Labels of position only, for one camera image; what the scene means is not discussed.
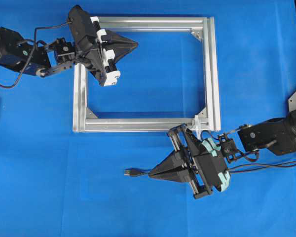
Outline left camera black cable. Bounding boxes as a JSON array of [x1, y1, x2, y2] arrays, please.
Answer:
[[0, 21, 74, 89]]

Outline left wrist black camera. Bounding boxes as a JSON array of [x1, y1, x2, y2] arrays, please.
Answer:
[[68, 5, 96, 51]]

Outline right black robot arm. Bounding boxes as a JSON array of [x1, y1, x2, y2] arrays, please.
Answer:
[[148, 110, 296, 199]]

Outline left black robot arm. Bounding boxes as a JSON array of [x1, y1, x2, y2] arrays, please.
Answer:
[[0, 16, 138, 89]]

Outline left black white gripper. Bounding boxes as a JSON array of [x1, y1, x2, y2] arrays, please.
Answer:
[[76, 18, 138, 86]]

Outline white string loop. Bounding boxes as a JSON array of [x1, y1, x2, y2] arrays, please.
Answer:
[[191, 115, 203, 139]]

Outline silver aluminium extrusion frame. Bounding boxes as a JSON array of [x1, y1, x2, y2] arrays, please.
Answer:
[[73, 16, 221, 133]]

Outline right black teal gripper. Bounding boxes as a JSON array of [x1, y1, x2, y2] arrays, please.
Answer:
[[149, 124, 231, 199]]

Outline right arm red black cables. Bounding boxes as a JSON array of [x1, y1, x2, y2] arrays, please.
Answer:
[[228, 150, 296, 172]]

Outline black USB wire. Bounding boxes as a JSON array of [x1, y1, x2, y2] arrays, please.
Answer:
[[124, 168, 153, 177]]

